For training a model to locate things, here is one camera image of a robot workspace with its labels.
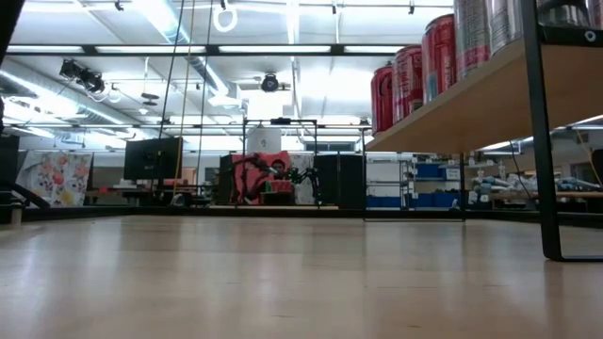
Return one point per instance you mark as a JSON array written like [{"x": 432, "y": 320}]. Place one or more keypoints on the red Coca-Cola can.
[{"x": 438, "y": 56}]

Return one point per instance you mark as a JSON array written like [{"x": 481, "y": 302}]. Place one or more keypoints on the black background robot arm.
[
  {"x": 254, "y": 162},
  {"x": 304, "y": 176}
]

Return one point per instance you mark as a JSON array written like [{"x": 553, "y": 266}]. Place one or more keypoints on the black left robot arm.
[{"x": 9, "y": 23}]

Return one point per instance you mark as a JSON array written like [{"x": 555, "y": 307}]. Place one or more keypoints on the person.
[{"x": 278, "y": 172}]

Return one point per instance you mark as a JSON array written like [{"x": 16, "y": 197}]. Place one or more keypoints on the black cabinet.
[{"x": 339, "y": 181}]

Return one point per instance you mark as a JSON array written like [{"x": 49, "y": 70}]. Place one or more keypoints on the red backdrop panel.
[{"x": 245, "y": 179}]

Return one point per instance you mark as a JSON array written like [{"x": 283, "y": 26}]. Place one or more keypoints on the white shelving blue bins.
[{"x": 386, "y": 174}]

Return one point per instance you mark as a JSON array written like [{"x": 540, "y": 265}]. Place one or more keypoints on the black background monitor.
[{"x": 153, "y": 157}]

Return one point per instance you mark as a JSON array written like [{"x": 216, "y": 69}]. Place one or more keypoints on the black overhead beam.
[{"x": 207, "y": 49}]

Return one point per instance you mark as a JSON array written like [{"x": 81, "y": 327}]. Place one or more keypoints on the cluttered background table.
[{"x": 518, "y": 194}]

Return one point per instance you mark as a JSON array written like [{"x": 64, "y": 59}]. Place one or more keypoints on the floral patterned cloth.
[{"x": 56, "y": 179}]

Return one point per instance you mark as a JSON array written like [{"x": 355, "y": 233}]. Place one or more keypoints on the black background equipment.
[{"x": 9, "y": 179}]

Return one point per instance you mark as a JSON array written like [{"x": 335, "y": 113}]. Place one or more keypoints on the black aluminium table frame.
[{"x": 301, "y": 213}]

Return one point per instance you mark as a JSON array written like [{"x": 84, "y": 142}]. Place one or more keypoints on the black ceiling camera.
[
  {"x": 270, "y": 83},
  {"x": 85, "y": 77}
]

